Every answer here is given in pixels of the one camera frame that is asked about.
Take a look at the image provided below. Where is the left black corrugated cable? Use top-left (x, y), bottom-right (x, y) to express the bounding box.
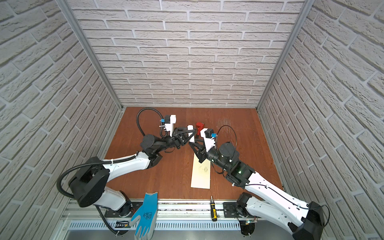
top-left (56, 107), bottom-right (166, 236)

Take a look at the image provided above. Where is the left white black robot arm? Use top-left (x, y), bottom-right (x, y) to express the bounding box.
top-left (69, 128), bottom-right (197, 216)

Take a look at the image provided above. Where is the black yellow screwdriver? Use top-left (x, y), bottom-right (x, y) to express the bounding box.
top-left (210, 196), bottom-right (218, 222)

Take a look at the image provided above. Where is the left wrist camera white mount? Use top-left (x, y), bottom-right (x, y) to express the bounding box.
top-left (160, 115), bottom-right (177, 137)

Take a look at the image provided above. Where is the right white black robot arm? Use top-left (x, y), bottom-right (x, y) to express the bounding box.
top-left (189, 142), bottom-right (326, 240)

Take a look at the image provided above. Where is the cream yellow envelope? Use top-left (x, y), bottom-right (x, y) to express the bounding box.
top-left (191, 155), bottom-right (211, 189)

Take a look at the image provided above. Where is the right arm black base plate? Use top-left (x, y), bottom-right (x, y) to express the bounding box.
top-left (223, 202), bottom-right (258, 220)

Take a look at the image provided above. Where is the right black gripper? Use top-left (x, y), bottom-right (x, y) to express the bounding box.
top-left (190, 139), bottom-right (231, 174)

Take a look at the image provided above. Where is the red black pipe wrench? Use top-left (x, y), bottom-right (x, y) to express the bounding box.
top-left (196, 122), bottom-right (205, 136)

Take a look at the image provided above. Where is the blue grey work glove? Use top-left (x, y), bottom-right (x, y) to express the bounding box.
top-left (129, 192), bottom-right (158, 240)

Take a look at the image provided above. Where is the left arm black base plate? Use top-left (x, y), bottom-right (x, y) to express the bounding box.
top-left (104, 201), bottom-right (143, 218)

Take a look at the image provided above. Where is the white glue stick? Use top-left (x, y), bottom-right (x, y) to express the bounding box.
top-left (188, 125), bottom-right (196, 143)

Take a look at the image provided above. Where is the aluminium front rail frame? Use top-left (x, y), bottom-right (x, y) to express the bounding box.
top-left (49, 191), bottom-right (316, 240)

